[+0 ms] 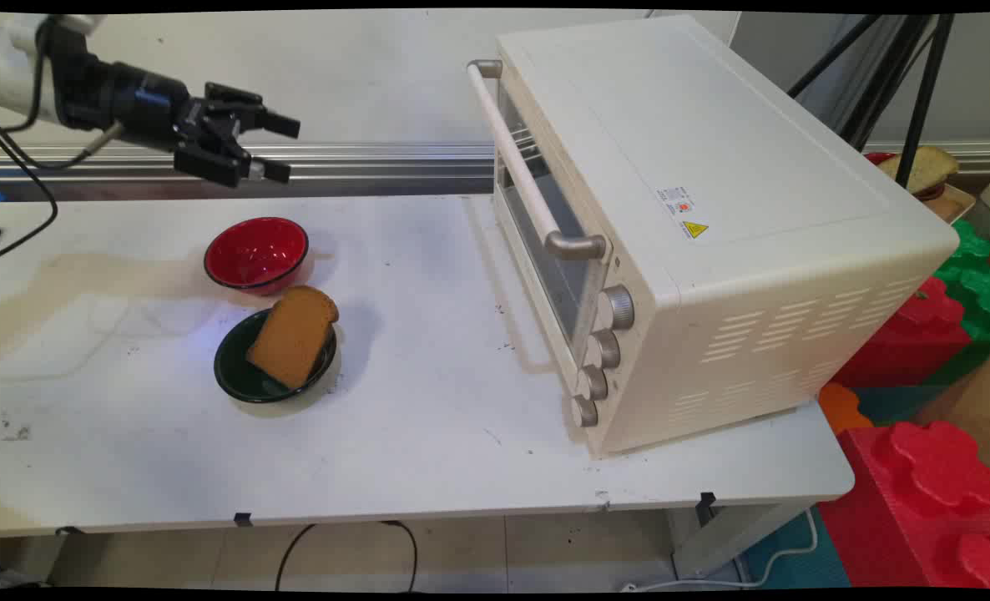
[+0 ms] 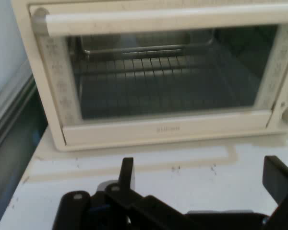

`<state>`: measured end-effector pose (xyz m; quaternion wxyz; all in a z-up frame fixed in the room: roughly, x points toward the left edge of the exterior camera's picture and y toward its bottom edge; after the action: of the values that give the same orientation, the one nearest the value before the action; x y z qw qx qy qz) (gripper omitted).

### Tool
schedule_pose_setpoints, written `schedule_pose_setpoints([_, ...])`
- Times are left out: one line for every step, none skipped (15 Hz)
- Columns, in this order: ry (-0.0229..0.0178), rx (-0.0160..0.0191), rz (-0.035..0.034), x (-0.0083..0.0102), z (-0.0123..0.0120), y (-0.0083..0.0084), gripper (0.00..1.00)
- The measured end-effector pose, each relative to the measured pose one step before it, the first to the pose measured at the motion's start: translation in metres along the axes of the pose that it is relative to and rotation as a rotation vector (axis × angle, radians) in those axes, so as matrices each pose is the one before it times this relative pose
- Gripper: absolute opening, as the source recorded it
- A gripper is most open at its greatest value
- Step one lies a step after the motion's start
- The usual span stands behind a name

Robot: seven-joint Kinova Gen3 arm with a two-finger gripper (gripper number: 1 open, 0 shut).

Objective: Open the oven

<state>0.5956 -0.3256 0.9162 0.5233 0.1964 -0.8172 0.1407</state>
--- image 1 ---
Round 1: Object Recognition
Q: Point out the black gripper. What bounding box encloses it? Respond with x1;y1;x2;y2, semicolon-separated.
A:
94;60;301;189

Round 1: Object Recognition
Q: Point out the glass oven door with handle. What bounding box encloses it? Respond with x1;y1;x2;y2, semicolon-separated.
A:
466;58;614;351

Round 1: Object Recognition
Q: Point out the red bowl with dark rim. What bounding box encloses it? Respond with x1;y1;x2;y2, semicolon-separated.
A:
204;217;311;295

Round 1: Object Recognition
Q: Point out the brown toast slice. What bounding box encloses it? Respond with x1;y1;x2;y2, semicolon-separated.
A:
246;285;341;391

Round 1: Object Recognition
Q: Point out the dark green bowl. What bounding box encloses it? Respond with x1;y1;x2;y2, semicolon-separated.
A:
214;308;338;405

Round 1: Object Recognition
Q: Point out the white label sticker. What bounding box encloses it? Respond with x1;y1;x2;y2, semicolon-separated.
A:
657;185;697;217

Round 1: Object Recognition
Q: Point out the cream toaster oven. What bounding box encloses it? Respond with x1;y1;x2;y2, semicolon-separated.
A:
493;14;962;459

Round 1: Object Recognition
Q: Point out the white table leg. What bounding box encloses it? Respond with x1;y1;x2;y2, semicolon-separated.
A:
669;501;815;582

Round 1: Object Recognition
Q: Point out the orange foam block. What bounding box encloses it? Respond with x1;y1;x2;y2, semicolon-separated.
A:
818;381;876;436

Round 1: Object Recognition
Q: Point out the black tripod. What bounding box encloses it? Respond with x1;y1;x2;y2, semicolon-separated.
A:
787;14;957;189

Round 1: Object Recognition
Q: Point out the pale bread slice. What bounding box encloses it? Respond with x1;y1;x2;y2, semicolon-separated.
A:
877;146;961;195

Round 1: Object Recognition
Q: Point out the blue floor mat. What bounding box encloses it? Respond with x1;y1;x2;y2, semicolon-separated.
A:
739;509;851;590

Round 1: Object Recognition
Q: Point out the beige tray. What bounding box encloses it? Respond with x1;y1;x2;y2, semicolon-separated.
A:
921;184;977;225

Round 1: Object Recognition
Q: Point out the green foam block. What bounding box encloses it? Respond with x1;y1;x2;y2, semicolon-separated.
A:
932;219;990;386

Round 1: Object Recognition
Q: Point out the large red foam block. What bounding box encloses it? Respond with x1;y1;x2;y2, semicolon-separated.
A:
819;421;990;590

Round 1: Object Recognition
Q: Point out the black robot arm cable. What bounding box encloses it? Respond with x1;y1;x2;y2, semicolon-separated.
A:
0;18;124;264

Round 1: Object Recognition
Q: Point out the black floor cable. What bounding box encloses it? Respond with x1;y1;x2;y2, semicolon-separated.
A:
275;520;419;593

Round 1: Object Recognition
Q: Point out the white floor cable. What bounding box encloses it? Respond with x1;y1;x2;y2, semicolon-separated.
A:
620;509;821;593

